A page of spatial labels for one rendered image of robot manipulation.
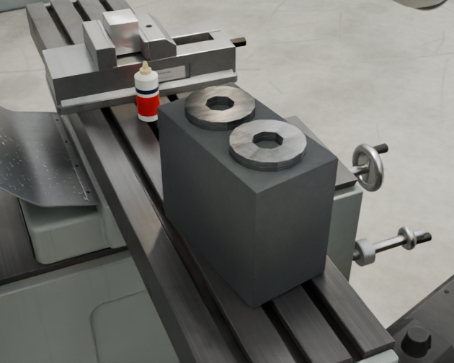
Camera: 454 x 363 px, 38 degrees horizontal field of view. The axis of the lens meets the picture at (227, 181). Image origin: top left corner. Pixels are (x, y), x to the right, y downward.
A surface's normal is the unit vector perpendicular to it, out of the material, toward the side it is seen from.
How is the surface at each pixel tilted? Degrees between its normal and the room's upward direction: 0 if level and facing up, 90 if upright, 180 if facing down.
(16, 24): 0
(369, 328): 0
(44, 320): 90
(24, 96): 0
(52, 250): 90
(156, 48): 90
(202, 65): 90
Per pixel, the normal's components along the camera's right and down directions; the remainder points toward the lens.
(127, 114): 0.00, -0.79
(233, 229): -0.83, 0.34
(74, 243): 0.40, 0.56
